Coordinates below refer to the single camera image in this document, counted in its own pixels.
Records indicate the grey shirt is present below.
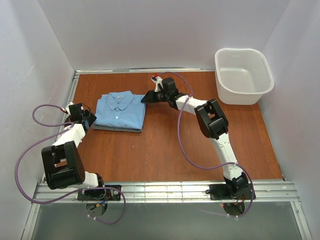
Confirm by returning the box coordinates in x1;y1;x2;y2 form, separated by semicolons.
92;93;146;133

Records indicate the light blue long sleeve shirt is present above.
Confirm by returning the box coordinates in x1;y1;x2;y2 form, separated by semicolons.
95;90;147;131

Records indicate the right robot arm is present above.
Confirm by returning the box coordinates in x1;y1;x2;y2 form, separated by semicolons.
141;75;249;199

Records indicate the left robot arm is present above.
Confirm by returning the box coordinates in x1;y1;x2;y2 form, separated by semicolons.
41;102;104;190

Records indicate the white plastic basket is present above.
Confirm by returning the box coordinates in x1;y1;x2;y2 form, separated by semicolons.
214;48;275;105

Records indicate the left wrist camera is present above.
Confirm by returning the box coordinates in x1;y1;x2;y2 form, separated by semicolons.
59;102;74;116

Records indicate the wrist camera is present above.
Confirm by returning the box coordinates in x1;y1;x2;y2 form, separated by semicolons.
151;74;163;93
59;102;74;116

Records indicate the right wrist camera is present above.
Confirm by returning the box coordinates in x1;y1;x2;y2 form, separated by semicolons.
151;74;163;93

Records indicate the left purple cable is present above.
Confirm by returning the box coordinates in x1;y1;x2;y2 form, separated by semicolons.
14;104;127;225

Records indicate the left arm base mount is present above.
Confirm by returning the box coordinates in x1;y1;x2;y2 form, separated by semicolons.
77;184;122;202

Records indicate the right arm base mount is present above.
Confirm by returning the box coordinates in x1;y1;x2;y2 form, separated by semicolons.
205;183;256;200

